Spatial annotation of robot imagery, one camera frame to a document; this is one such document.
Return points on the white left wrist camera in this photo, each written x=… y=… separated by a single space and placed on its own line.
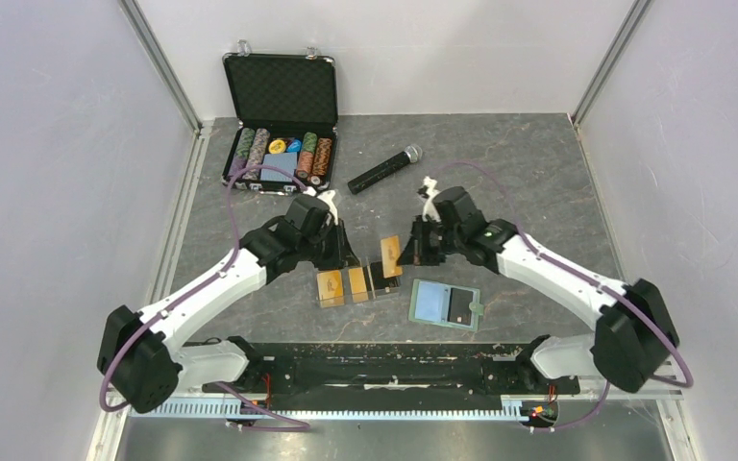
x=329 y=197

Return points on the orange credit card stack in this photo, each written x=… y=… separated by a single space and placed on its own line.
x=330 y=289

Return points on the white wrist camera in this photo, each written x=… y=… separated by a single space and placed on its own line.
x=427 y=192
x=329 y=197

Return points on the green card holder wallet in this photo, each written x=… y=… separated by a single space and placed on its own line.
x=429 y=304

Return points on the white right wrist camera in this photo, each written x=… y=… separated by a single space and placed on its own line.
x=427 y=192

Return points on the gold credit card stack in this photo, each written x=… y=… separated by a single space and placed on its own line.
x=358 y=285

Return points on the blue playing card deck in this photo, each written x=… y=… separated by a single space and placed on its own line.
x=285 y=162

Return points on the black poker chip case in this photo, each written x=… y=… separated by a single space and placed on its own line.
x=284 y=103

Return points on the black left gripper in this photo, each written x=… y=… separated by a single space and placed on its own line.
x=346 y=255

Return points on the black handheld microphone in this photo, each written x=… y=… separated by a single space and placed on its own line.
x=409 y=155

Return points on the orange VIP credit card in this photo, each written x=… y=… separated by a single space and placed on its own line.
x=390 y=254

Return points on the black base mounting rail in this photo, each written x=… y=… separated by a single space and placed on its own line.
x=344 y=377

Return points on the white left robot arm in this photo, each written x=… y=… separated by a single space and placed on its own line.
x=145 y=355

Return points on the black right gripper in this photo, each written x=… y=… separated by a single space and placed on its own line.
x=412 y=254

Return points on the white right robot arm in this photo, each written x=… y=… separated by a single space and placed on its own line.
x=631 y=331

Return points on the clear acrylic card tray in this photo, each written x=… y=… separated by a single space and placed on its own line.
x=347 y=294

